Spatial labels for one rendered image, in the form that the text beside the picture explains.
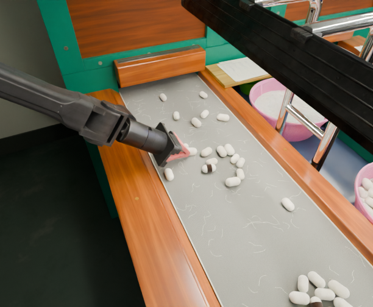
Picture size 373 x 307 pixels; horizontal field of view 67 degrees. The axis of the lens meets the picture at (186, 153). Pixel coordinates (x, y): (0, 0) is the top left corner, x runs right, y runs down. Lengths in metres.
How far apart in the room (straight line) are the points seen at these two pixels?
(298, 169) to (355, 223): 0.17
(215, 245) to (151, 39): 0.67
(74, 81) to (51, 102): 0.44
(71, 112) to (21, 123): 1.47
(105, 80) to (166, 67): 0.20
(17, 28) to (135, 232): 1.38
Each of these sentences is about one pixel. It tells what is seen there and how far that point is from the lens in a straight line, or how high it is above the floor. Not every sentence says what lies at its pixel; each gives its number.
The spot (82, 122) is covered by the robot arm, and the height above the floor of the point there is 0.94.
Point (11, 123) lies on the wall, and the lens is 2.02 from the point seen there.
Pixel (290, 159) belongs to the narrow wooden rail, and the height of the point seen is 0.76.
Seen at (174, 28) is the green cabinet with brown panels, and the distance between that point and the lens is 1.01.
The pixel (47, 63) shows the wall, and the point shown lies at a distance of 1.84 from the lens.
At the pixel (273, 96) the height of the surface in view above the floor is 0.74.
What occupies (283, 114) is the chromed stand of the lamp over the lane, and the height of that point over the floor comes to 0.82.
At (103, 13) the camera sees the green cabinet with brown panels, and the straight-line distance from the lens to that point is 0.93.
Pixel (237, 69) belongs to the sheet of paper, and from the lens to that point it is 1.08.
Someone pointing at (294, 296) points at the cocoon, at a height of 0.76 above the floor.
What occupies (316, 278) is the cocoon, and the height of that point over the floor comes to 0.76.
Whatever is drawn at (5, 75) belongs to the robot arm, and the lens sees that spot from 0.54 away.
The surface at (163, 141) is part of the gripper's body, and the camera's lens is 0.65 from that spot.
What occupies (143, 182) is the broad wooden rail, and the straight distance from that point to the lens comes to 0.67.
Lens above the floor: 1.27
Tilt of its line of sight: 44 degrees down
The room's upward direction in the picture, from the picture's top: straight up
